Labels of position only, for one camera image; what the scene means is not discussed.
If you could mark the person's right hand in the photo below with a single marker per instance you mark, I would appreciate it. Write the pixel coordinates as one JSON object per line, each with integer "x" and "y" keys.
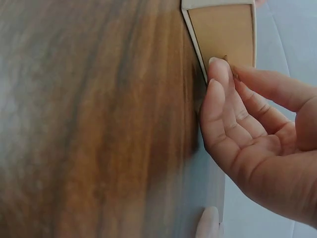
{"x": 272, "y": 161}

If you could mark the person's left hand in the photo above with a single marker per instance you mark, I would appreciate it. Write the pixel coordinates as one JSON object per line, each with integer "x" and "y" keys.
{"x": 260, "y": 2}

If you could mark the person's right thumb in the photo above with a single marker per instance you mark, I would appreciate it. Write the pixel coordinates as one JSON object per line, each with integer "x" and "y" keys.
{"x": 272, "y": 85}

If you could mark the person's left fingers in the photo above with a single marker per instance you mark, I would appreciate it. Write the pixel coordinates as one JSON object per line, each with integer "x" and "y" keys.
{"x": 260, "y": 2}

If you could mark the person's right fingers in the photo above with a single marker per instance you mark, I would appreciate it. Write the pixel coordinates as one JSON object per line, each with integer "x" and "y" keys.
{"x": 218, "y": 116}

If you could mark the white cardboard box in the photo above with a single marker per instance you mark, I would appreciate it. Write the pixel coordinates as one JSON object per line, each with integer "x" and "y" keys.
{"x": 223, "y": 32}

